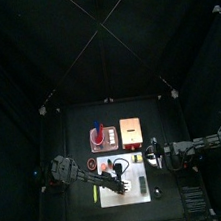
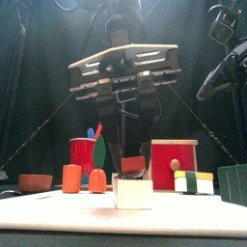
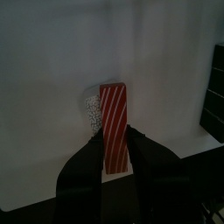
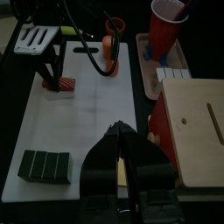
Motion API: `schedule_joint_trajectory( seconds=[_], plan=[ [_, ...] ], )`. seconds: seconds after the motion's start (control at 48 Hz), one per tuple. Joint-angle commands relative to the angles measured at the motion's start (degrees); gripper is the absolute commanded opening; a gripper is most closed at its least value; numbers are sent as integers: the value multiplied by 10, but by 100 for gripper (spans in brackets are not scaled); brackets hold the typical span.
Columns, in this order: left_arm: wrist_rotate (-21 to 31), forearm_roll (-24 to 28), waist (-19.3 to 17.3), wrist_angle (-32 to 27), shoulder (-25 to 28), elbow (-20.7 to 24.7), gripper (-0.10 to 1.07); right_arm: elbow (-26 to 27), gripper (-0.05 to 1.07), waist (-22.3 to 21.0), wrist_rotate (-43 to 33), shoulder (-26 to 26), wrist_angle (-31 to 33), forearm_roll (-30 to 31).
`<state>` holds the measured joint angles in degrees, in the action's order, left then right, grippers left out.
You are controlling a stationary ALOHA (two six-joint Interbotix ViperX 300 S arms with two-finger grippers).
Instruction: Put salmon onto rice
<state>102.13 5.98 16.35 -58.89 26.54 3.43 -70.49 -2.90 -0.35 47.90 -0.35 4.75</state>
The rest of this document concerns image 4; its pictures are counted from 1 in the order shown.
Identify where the dark green toy sushi block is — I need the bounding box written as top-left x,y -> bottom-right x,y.
17,149 -> 74,185

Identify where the blue plastic object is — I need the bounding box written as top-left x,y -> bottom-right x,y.
142,43 -> 170,67

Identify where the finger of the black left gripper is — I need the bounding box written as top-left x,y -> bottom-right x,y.
55,37 -> 67,88
34,54 -> 60,92

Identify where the red plastic cup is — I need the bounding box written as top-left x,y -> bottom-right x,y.
147,0 -> 190,62

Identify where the beige plastic tray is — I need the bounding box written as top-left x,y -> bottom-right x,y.
135,31 -> 193,102

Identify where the orange plastic ring cup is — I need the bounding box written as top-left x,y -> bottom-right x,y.
105,16 -> 127,36

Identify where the white cutting board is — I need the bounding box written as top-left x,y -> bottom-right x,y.
1,40 -> 138,204

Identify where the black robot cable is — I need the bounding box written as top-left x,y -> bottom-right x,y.
60,0 -> 121,78

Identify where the white toy rice block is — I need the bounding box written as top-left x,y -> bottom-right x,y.
152,66 -> 192,95

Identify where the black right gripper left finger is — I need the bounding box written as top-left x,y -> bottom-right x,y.
79,121 -> 122,224

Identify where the toy salmon slice red striped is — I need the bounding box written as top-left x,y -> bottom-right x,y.
41,76 -> 76,92

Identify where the wooden box with red side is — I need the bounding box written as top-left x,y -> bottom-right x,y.
146,77 -> 224,202

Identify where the green handled toy knife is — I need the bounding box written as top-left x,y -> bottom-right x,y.
59,25 -> 95,39

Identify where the orange toy carrot piece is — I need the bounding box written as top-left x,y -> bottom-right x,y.
104,58 -> 120,78
101,35 -> 116,60

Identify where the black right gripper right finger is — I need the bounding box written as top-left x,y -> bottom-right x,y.
117,122 -> 186,224

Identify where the red plastic spatula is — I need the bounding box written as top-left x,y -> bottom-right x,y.
173,0 -> 195,22

